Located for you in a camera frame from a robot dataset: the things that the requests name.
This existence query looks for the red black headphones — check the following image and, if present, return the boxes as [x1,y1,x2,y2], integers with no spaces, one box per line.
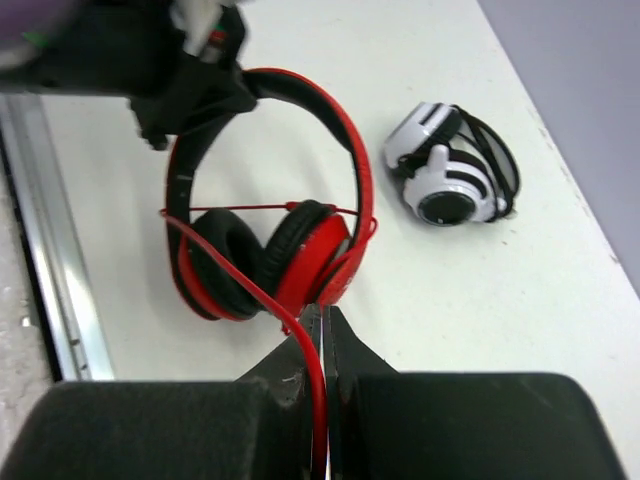
[162,67,376,321]

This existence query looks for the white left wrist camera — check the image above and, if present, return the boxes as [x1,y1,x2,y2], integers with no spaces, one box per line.
[171,0,226,64]

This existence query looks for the white black headphones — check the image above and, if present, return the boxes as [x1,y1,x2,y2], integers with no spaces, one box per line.
[382,102,521,227]

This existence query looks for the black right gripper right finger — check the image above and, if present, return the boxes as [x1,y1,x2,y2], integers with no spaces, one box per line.
[323,307,626,479]

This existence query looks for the aluminium table edge rail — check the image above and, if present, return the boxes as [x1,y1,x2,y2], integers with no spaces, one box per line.
[1,96,115,381]

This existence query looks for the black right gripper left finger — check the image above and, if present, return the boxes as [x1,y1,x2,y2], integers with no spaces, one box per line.
[1,337,325,479]

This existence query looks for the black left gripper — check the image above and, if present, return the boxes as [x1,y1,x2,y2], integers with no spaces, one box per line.
[1,1,257,151]

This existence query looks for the red headphone cable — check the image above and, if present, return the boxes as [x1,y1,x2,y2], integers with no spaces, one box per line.
[159,199,379,480]

